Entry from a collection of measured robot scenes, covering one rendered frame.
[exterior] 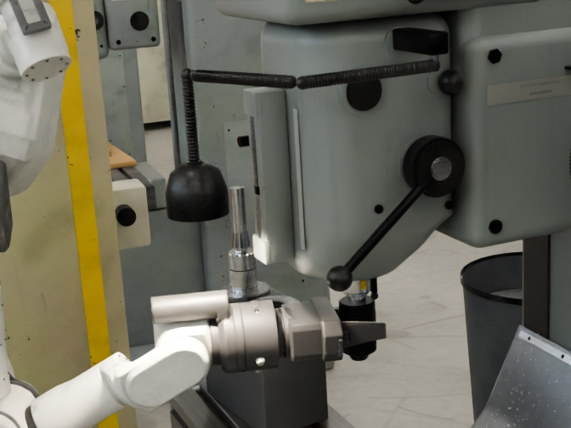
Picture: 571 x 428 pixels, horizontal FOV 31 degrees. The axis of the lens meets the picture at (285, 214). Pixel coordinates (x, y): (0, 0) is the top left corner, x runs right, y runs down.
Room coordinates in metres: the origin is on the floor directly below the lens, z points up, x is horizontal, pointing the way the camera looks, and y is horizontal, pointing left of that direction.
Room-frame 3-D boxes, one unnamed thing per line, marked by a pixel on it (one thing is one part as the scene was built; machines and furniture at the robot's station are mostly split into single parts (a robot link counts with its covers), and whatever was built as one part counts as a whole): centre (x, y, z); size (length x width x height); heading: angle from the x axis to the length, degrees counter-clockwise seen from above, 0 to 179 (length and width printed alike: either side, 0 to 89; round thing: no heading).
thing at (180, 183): (1.15, 0.10, 1.45); 0.07 x 0.07 x 0.06
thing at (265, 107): (1.22, 0.02, 1.45); 0.04 x 0.04 x 0.21; 22
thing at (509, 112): (1.33, -0.27, 1.47); 0.24 x 0.19 x 0.26; 22
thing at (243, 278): (1.68, 0.08, 1.17); 0.05 x 0.05 x 0.06
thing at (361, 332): (1.23, -0.09, 1.23); 0.06 x 0.02 x 0.03; 97
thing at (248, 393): (1.64, 0.05, 1.04); 0.22 x 0.12 x 0.20; 29
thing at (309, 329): (1.25, 0.01, 1.23); 0.13 x 0.12 x 0.10; 7
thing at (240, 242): (1.68, 0.08, 1.26); 0.03 x 0.03 x 0.11
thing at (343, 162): (1.26, -0.09, 1.47); 0.21 x 0.19 x 0.32; 22
